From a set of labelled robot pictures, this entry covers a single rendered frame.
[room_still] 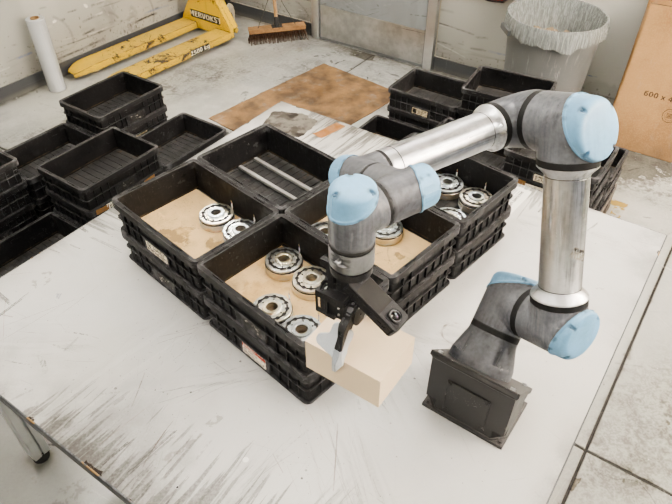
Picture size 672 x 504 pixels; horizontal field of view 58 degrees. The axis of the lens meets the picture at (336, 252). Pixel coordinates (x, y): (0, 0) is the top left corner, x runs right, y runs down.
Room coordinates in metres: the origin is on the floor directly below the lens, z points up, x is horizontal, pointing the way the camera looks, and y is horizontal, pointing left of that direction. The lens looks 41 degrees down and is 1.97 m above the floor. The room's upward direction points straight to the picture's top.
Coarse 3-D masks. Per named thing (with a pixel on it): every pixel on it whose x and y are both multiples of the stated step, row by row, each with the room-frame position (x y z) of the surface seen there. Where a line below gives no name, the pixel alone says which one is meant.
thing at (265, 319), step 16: (240, 240) 1.22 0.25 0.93; (320, 240) 1.22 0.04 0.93; (208, 256) 1.16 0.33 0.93; (208, 272) 1.10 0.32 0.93; (224, 288) 1.05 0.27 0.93; (384, 288) 1.05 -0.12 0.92; (240, 304) 1.01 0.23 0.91; (272, 320) 0.94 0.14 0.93; (288, 336) 0.90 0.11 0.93; (304, 352) 0.87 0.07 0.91
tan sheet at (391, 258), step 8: (408, 232) 1.38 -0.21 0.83; (408, 240) 1.34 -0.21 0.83; (416, 240) 1.34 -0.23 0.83; (424, 240) 1.34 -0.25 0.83; (376, 248) 1.31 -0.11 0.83; (384, 248) 1.31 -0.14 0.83; (392, 248) 1.31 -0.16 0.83; (400, 248) 1.31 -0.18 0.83; (408, 248) 1.31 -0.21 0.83; (416, 248) 1.31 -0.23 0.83; (424, 248) 1.31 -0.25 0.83; (376, 256) 1.27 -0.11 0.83; (384, 256) 1.27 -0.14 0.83; (392, 256) 1.27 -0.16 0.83; (400, 256) 1.27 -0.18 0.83; (408, 256) 1.27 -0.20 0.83; (376, 264) 1.24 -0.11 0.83; (384, 264) 1.24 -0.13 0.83; (392, 264) 1.24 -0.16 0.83; (400, 264) 1.24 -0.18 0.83; (392, 272) 1.21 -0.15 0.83
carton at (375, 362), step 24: (312, 336) 0.73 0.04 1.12; (360, 336) 0.73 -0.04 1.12; (384, 336) 0.73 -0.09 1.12; (408, 336) 0.73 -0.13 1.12; (312, 360) 0.71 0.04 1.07; (360, 360) 0.68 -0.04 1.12; (384, 360) 0.68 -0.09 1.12; (408, 360) 0.72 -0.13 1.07; (360, 384) 0.65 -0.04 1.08; (384, 384) 0.64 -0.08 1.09
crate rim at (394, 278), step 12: (300, 204) 1.38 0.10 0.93; (444, 216) 1.33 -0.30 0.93; (312, 228) 1.27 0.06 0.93; (456, 228) 1.27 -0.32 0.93; (444, 240) 1.23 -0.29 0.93; (420, 252) 1.18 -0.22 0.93; (432, 252) 1.19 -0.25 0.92; (408, 264) 1.14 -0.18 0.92; (420, 264) 1.16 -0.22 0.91; (396, 276) 1.09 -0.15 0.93
